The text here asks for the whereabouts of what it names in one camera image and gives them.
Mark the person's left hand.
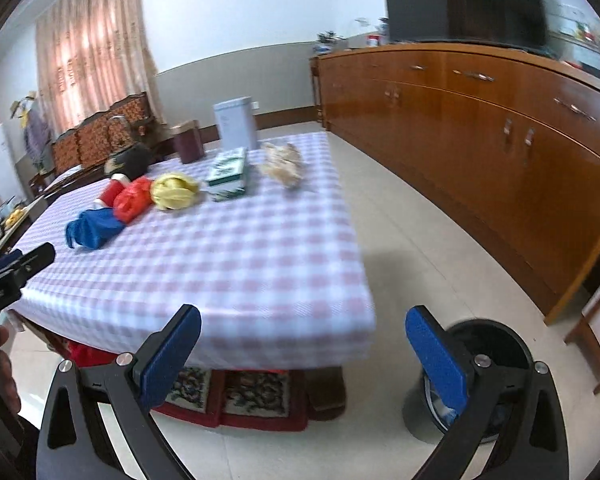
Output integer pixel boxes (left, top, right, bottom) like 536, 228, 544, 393
0, 325, 22, 416

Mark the carved wooden stand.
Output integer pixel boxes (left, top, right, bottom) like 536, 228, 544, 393
565, 260, 600, 395

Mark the red paper cup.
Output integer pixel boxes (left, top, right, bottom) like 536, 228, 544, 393
94, 175, 131, 209

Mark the green white carton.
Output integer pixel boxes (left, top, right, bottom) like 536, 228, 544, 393
206, 146, 249, 202

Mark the pink beige curtain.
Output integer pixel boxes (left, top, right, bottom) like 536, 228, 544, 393
35, 0, 160, 136

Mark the purple checked tablecloth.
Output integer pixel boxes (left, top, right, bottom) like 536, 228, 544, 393
7, 132, 377, 371

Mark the yellow bag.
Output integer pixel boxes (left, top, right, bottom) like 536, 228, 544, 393
151, 172, 201, 212

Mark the black flat television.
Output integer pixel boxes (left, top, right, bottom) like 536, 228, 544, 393
380, 0, 548, 51

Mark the black plastic bucket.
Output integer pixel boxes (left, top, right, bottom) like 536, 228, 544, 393
402, 319, 536, 446

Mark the beige bag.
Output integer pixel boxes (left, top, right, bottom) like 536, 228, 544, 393
257, 141, 306, 190

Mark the tall white cabinet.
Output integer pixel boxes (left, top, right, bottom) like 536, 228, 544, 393
0, 124, 26, 206

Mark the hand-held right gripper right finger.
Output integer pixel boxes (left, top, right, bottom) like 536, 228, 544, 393
405, 305, 571, 480

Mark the patterned red rug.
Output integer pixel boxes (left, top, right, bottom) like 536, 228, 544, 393
152, 367, 348, 433

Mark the black iron teapot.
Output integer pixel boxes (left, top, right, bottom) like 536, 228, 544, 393
103, 115, 151, 178

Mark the small potted plant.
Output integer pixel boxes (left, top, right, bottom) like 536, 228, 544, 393
316, 30, 343, 53

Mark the dark blue bag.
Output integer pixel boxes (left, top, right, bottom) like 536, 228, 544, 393
65, 208, 126, 251

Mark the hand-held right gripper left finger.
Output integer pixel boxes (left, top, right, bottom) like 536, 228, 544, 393
36, 304, 202, 480

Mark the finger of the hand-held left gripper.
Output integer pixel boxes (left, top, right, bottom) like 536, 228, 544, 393
7, 242, 56, 290
0, 252, 23, 281

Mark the white square tin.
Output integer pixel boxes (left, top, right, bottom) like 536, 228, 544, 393
213, 96, 259, 151

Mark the maroon tin canister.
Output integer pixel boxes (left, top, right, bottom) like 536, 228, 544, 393
172, 120, 203, 164

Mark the carved wooden bench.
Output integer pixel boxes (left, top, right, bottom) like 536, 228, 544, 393
27, 91, 157, 196

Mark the red cloth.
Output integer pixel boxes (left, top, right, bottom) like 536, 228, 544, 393
62, 340, 121, 368

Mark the orange bag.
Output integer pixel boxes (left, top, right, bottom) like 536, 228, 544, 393
114, 176, 154, 223

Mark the long wooden sideboard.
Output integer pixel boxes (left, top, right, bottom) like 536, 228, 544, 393
309, 42, 600, 325

